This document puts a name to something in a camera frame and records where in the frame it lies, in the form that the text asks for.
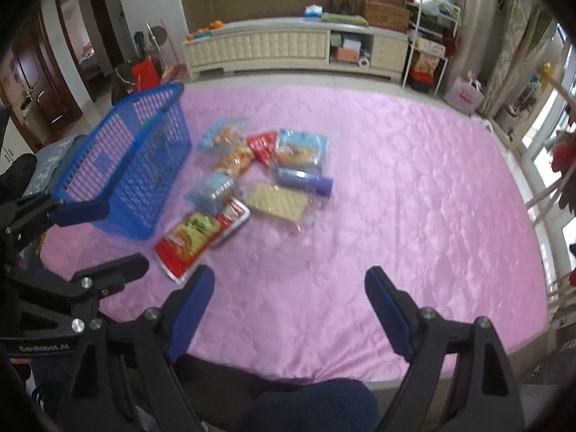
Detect small light blue packet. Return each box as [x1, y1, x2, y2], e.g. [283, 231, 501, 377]
[184, 173, 237, 212]

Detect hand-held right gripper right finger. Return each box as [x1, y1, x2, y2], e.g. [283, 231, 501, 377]
[364, 266, 527, 432]

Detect white metal rack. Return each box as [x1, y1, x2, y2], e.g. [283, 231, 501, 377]
[402, 0, 463, 97]

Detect red bag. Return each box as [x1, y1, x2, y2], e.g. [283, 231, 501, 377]
[130, 56, 162, 93]

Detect black bag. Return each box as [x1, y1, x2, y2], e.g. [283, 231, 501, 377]
[110, 63, 138, 104]

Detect plate of oranges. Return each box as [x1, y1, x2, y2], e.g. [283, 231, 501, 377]
[186, 19, 225, 40]

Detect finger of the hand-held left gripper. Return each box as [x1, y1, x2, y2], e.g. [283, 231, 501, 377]
[4, 253, 150, 307]
[0, 191, 111, 253]

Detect beige curtain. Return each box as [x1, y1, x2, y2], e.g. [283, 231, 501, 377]
[483, 0, 559, 122]

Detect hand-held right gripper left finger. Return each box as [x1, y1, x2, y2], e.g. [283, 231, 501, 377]
[45, 265, 216, 432]

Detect large light blue clear packet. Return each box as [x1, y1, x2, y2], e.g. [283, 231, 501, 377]
[270, 128, 331, 176]

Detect person's leg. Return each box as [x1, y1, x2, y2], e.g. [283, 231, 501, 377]
[234, 379, 381, 432]

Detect green folded cloth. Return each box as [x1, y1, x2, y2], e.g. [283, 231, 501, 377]
[321, 13, 367, 28]

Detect red hanging clothes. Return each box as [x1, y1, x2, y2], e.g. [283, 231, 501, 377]
[550, 132, 576, 212]

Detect pink shopping bag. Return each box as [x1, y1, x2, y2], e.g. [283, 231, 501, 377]
[445, 72, 486, 117]

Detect purple snack packet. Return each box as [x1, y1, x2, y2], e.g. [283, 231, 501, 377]
[275, 166, 334, 199]

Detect clear packet cream wafers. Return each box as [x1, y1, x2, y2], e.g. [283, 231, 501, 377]
[243, 182, 311, 235]

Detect orange snack packet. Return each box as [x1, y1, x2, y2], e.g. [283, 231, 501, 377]
[216, 141, 256, 178]

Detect light blue packet orange snacks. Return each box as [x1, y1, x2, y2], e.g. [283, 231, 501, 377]
[197, 117, 250, 154]

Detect red snack packet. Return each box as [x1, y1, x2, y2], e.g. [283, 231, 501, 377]
[245, 130, 280, 169]

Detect pink quilted bed cover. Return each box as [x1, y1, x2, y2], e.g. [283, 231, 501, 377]
[38, 82, 550, 381]

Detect brown cardboard box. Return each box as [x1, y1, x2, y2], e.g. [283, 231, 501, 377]
[364, 0, 411, 33]

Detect white tv cabinet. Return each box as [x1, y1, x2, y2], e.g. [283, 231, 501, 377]
[181, 17, 410, 84]

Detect large red green packet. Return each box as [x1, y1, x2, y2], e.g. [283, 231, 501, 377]
[153, 197, 251, 285]

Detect blue plastic basket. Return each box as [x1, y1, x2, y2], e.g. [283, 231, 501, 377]
[51, 82, 193, 241]

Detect brown wooden door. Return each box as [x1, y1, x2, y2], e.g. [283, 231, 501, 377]
[0, 9, 84, 154]

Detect standing air conditioner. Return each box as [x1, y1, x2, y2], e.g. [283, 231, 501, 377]
[454, 0, 498, 95]

